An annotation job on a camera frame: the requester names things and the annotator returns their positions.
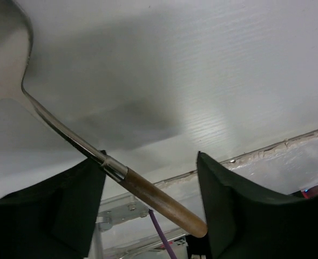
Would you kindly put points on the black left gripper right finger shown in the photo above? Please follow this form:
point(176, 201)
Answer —
point(247, 220)

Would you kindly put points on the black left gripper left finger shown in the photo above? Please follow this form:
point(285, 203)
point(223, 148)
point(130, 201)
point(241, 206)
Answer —
point(54, 218)

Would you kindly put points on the metal cake server wooden handle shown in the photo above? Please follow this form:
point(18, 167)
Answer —
point(16, 38)

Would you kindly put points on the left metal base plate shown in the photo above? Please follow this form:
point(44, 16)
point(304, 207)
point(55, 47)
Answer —
point(124, 229)

